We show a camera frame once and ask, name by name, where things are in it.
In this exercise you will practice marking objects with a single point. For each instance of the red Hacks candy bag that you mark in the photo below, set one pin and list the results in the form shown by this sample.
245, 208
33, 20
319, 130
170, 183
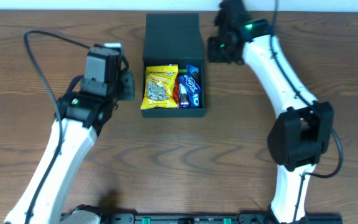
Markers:
176, 92

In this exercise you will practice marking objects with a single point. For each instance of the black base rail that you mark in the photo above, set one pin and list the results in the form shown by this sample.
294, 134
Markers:
87, 214

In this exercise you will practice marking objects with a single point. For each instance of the dark green box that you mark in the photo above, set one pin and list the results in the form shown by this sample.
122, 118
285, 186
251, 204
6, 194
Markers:
174, 39

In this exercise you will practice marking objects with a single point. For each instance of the purple Dairy Milk bar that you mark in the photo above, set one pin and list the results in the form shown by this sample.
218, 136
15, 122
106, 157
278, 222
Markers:
183, 97

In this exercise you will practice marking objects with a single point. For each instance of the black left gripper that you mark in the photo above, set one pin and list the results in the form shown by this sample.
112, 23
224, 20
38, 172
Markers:
127, 86

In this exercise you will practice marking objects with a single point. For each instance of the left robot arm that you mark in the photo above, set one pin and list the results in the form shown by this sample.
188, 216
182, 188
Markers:
81, 114

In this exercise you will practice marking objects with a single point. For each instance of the blue Oreo cookie pack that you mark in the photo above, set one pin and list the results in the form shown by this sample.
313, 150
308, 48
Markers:
195, 97

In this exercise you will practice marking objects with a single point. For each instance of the blue Eclipse mints box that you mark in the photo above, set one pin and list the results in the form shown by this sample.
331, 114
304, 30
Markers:
189, 83

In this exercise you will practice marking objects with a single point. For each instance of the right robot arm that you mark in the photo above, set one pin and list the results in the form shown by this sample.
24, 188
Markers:
300, 134

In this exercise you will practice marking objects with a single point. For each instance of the yellow snack bag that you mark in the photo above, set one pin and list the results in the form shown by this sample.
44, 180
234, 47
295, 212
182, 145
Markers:
159, 85

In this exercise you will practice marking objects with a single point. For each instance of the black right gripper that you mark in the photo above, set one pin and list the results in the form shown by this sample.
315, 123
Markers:
215, 50

